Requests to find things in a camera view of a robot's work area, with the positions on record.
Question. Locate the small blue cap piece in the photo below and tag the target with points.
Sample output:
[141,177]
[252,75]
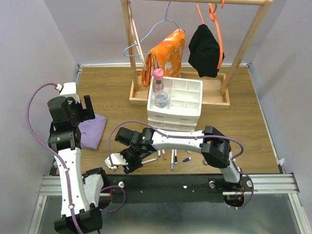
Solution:
[187,159]

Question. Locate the black garment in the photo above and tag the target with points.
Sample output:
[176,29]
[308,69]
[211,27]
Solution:
[204,52]

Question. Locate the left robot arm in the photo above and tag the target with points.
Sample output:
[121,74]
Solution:
[80,213]

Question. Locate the orange patterned cloth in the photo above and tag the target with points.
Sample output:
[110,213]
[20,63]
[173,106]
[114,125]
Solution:
[167,56]

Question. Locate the purple folded cloth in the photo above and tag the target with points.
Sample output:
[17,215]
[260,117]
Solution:
[92,131]

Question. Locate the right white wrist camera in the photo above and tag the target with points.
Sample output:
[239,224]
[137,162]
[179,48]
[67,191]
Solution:
[114,161]

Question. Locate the white drawer organizer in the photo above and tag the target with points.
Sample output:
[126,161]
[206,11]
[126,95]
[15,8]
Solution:
[183,106]

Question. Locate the clear paperclip jar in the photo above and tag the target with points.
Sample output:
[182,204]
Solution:
[161,99]

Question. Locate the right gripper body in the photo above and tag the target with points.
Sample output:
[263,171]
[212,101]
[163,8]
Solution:
[131,156]

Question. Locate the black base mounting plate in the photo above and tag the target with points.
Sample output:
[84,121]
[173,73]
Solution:
[178,188]

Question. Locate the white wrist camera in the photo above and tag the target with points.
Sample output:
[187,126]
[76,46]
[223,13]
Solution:
[114,161]
[68,90]

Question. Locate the pink lid pen tube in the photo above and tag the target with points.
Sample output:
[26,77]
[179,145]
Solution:
[158,80]

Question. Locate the lavender cap white marker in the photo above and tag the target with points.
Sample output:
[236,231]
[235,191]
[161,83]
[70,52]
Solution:
[172,159]

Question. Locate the wooden clothes rack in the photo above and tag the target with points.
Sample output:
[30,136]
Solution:
[216,92]

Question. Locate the small white black-tip pen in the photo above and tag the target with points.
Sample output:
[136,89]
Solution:
[150,160]

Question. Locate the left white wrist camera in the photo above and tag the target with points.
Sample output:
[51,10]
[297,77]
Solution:
[68,90]

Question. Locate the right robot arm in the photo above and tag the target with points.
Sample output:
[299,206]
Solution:
[210,143]

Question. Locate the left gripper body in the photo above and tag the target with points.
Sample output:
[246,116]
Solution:
[77,115]

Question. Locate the aluminium frame rail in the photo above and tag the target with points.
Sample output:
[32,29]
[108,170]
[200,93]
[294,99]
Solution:
[263,184]

